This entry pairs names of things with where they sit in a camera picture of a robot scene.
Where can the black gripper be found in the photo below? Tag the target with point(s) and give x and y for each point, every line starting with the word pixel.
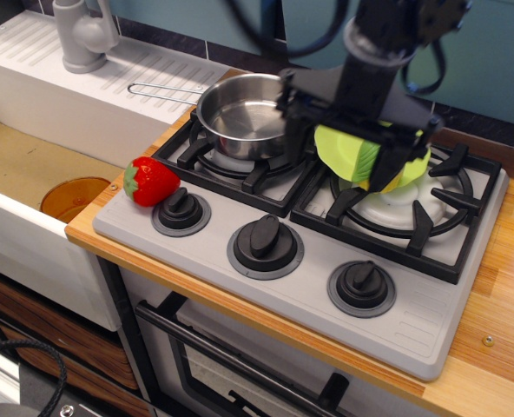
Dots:
pixel 360 97

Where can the light green plastic plate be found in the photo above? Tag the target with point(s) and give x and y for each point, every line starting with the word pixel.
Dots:
pixel 338 151

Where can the toy corncob with green husk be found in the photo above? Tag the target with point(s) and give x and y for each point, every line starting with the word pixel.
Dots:
pixel 367 155

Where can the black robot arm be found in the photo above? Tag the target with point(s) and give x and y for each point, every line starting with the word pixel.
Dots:
pixel 400 23

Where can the stainless steel pot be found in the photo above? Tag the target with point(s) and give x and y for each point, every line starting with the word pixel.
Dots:
pixel 238 113

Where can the middle black stove knob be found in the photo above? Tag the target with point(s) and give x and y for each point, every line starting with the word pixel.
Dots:
pixel 266 249

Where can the black stove knob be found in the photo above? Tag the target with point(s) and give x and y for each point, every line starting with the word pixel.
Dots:
pixel 182 214
pixel 266 249
pixel 361 289

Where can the grey toy stove top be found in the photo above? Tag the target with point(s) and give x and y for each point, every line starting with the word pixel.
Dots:
pixel 414 336

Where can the right black stove knob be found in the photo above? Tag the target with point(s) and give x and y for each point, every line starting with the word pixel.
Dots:
pixel 361 289

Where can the left black stove knob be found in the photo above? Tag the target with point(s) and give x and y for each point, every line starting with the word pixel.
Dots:
pixel 182 214

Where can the red toy strawberry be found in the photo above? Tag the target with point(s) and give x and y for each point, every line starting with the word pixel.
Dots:
pixel 147 181

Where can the left black burner grate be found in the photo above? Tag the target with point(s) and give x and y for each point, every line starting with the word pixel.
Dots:
pixel 271 185

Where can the black burner grate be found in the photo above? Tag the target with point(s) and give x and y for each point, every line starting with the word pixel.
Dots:
pixel 271 185
pixel 437 224

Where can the right black burner grate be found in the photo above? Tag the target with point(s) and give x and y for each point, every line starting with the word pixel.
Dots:
pixel 437 224

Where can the left teal cabinet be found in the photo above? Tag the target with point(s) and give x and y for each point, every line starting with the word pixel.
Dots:
pixel 210 21

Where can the toy oven door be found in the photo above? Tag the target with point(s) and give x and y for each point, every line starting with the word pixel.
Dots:
pixel 221 367

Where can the grey toy faucet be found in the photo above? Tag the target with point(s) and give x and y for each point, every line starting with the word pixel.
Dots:
pixel 85 39

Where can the white toy sink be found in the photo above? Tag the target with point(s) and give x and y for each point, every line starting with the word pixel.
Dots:
pixel 56 125

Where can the wood grain drawer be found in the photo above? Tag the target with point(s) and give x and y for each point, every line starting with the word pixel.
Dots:
pixel 98 368

